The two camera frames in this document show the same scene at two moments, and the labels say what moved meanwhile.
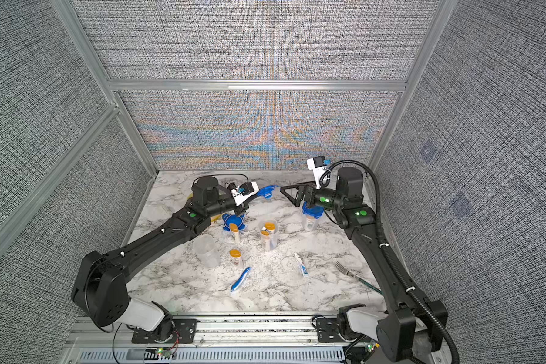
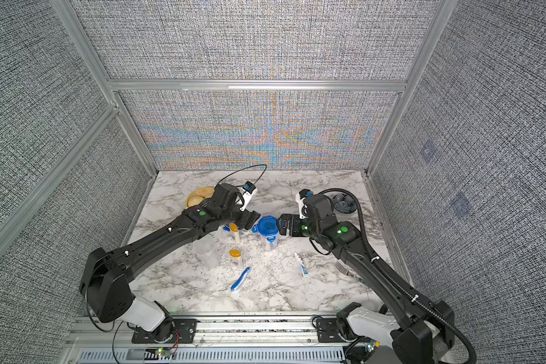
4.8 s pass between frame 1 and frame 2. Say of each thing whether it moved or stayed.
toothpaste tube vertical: stayed
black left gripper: moved
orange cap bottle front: stayed
